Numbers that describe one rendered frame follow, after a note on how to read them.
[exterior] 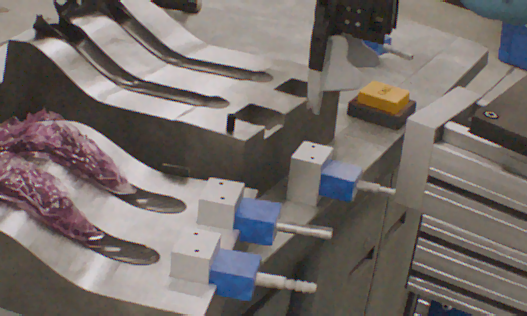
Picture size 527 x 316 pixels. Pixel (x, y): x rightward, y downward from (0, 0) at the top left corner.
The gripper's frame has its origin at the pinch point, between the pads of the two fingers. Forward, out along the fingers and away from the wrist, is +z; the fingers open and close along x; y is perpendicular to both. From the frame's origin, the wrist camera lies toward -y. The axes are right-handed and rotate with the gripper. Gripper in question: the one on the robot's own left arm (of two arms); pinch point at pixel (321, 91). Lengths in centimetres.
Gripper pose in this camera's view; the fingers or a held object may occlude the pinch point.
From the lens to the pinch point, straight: 118.3
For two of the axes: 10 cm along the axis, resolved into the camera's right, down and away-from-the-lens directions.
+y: 9.4, 2.3, -2.6
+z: -1.0, 8.9, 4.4
